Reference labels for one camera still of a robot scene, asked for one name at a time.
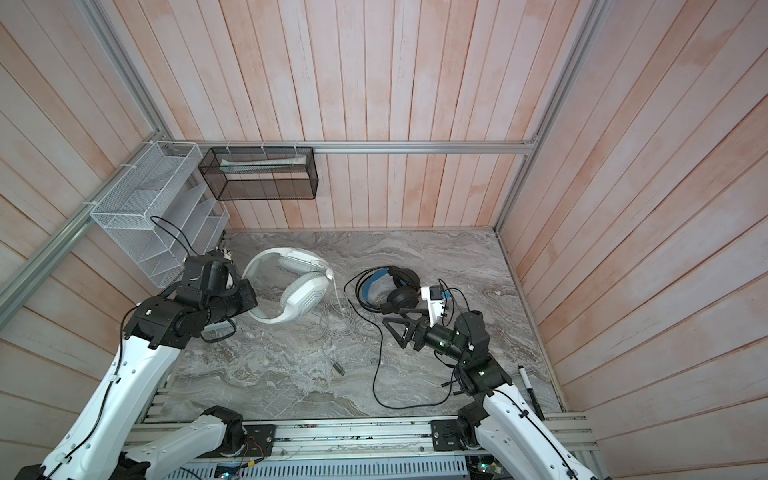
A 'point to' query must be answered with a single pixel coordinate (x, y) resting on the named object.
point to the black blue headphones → (401, 299)
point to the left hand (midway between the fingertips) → (256, 299)
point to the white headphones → (305, 294)
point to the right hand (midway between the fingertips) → (395, 318)
